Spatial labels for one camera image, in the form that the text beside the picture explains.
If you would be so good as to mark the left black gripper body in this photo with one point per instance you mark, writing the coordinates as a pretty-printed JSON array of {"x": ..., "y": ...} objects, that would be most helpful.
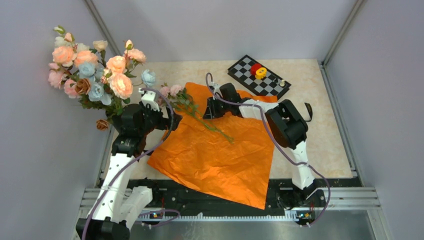
[{"x": 154, "y": 119}]

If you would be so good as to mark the peach flower stem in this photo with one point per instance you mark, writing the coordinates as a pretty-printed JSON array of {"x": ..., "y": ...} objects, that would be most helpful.
[
  {"x": 68, "y": 53},
  {"x": 119, "y": 88},
  {"x": 132, "y": 57}
]

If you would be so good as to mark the orange paper flower bouquet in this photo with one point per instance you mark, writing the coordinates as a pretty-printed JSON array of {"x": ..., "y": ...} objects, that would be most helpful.
[{"x": 183, "y": 102}]

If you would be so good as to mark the brown flower stem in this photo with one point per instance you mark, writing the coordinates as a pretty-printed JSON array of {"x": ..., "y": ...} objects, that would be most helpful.
[{"x": 93, "y": 96}]

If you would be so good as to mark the orange wrapping paper sheet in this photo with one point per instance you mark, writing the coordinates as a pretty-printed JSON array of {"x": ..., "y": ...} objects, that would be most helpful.
[{"x": 233, "y": 164}]

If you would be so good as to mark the blue flower stem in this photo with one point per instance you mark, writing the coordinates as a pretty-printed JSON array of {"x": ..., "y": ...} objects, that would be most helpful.
[{"x": 88, "y": 70}]

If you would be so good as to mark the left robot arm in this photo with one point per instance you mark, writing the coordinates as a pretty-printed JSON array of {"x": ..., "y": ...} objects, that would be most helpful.
[{"x": 112, "y": 216}]

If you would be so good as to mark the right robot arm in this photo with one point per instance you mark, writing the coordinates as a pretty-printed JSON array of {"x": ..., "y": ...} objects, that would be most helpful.
[{"x": 284, "y": 124}]

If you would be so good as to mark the black cylindrical vase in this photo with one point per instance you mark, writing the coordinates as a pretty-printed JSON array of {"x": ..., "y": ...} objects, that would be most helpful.
[{"x": 113, "y": 119}]

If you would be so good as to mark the red round toy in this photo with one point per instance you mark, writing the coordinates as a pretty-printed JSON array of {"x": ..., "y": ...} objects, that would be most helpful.
[{"x": 254, "y": 68}]

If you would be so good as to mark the black white chessboard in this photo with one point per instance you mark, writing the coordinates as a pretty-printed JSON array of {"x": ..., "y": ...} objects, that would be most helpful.
[{"x": 240, "y": 71}]

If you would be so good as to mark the pink and white flower stems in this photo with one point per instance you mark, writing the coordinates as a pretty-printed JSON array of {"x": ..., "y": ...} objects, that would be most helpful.
[{"x": 61, "y": 77}]

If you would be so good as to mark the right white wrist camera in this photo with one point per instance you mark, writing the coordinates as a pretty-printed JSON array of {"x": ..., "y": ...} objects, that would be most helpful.
[{"x": 215, "y": 88}]

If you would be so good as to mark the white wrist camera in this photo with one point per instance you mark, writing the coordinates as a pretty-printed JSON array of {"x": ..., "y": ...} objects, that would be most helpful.
[
  {"x": 149, "y": 99},
  {"x": 215, "y": 88}
]

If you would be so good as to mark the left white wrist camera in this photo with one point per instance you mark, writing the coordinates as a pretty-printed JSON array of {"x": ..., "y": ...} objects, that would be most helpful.
[{"x": 149, "y": 99}]

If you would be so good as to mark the yellow ring toy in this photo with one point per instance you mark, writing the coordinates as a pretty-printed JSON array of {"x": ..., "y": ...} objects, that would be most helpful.
[{"x": 261, "y": 73}]

